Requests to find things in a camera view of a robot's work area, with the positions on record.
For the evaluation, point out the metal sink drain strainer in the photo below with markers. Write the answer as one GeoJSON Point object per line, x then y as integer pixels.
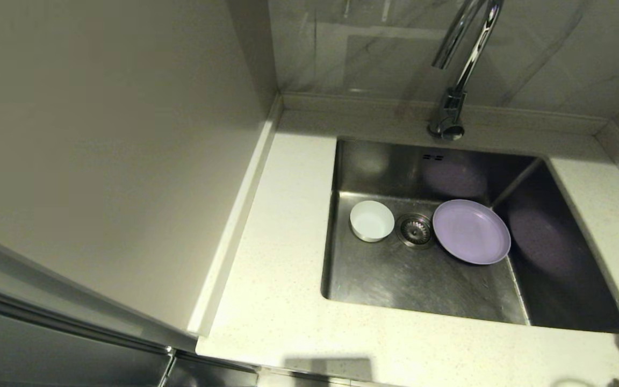
{"type": "Point", "coordinates": [414, 230]}

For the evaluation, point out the grey glossy cabinet door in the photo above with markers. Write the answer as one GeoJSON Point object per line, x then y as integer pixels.
{"type": "Point", "coordinates": [46, 360]}

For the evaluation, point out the stainless steel sink basin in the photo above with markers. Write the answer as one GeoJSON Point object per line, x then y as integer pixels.
{"type": "Point", "coordinates": [395, 285]}

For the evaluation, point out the metal door trim strip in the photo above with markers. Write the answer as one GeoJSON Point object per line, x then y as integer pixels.
{"type": "Point", "coordinates": [73, 326]}

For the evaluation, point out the white edge trim strip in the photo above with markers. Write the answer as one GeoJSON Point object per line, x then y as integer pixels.
{"type": "Point", "coordinates": [234, 226]}

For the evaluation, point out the purple plastic plate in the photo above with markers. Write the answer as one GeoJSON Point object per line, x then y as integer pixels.
{"type": "Point", "coordinates": [470, 231]}

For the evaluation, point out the small white bowl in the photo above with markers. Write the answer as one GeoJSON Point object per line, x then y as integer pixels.
{"type": "Point", "coordinates": [371, 220]}

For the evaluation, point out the tall beige cabinet side panel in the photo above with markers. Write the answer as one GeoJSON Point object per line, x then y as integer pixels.
{"type": "Point", "coordinates": [100, 161]}

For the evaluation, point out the chrome kitchen faucet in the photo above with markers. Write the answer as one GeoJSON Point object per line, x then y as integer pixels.
{"type": "Point", "coordinates": [449, 115]}

